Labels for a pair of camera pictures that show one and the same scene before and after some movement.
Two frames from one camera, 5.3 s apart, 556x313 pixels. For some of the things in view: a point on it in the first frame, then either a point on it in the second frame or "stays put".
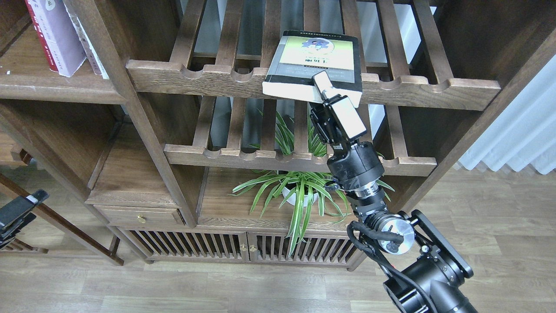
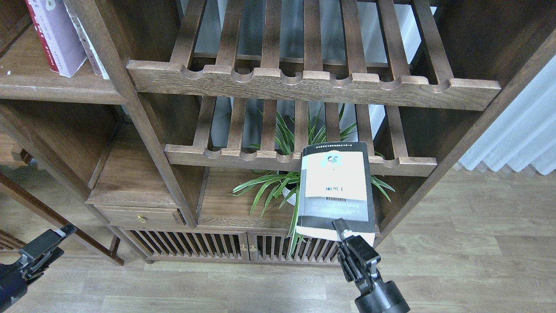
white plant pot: (292, 199) stays put
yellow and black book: (299, 55) to (335, 184)
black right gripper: (358, 170) to (377, 296)
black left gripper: (21, 205) to (13, 285)
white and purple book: (61, 33) stays put
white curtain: (524, 135) stays put
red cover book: (47, 49) stays put
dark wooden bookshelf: (183, 148) stays put
